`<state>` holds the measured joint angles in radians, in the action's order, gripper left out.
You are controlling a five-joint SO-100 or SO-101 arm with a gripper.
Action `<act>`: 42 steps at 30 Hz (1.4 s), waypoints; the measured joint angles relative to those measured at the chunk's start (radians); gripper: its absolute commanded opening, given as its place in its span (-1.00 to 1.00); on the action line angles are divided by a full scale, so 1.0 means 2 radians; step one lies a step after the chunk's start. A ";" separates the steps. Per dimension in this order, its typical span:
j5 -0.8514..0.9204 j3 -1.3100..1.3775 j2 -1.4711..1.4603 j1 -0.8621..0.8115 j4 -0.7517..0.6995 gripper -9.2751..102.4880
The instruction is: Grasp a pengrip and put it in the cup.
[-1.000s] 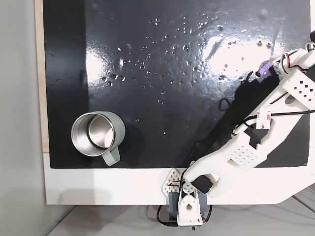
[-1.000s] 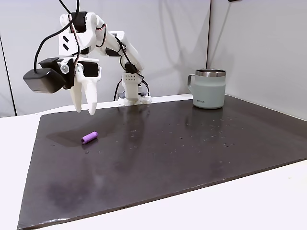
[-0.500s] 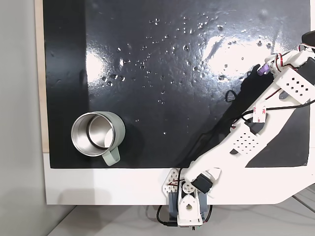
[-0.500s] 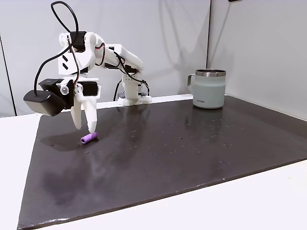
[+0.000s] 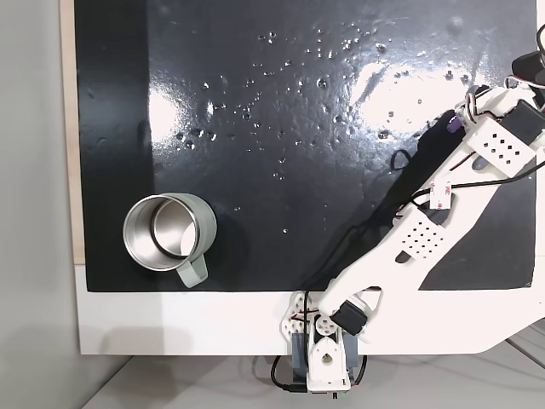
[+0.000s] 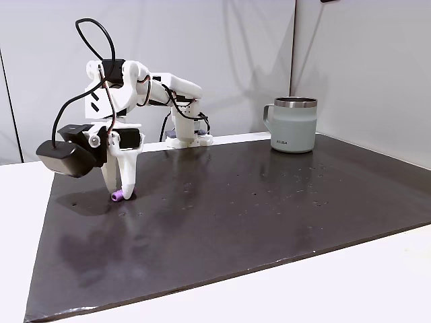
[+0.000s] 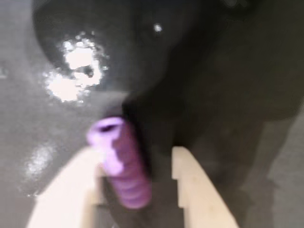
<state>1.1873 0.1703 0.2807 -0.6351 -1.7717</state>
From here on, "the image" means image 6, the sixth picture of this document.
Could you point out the purple ribbed pen grip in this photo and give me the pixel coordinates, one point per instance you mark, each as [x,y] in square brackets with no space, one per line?
[117,196]

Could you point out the black table mat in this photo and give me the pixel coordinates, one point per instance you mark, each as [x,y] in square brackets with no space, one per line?
[219,218]

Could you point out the grey steel mug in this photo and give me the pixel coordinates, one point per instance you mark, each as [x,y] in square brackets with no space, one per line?
[293,131]

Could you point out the black camera box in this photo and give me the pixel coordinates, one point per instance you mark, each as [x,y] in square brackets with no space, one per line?
[67,156]

